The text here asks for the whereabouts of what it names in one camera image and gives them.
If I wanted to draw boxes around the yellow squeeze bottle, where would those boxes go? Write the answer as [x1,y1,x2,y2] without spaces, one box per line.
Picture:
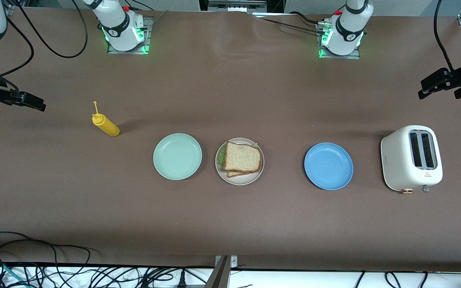
[92,101,120,137]

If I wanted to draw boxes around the green lettuce leaf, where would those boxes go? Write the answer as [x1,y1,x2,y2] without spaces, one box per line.
[218,142,259,168]

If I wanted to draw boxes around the blue plate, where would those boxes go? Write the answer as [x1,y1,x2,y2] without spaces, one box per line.
[304,143,354,191]

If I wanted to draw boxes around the mint green plate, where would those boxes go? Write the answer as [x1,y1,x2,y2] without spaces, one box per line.
[153,133,202,181]

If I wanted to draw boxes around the beige plate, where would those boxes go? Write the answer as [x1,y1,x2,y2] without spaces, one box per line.
[215,138,265,186]

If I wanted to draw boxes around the cream white toaster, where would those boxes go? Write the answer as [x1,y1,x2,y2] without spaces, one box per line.
[381,125,443,195]

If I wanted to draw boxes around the brown table cover sheet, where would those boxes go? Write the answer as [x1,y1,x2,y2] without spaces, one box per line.
[0,7,461,272]

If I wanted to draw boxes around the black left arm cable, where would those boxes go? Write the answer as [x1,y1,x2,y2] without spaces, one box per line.
[434,0,455,72]

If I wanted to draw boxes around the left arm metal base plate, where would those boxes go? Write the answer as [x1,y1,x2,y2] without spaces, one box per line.
[318,22,361,60]

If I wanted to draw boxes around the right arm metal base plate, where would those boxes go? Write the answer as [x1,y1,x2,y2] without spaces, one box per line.
[107,16,154,55]

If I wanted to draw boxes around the tangled black cables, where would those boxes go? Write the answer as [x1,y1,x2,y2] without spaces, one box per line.
[0,231,215,288]

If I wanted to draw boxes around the black cable on table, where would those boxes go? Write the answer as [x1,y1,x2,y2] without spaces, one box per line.
[251,11,325,34]

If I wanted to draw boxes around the black equipment with metal rail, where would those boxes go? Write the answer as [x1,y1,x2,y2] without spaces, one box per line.
[198,0,285,16]

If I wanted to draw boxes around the grey metal bracket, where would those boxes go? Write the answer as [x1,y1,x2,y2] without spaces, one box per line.
[204,255,239,288]

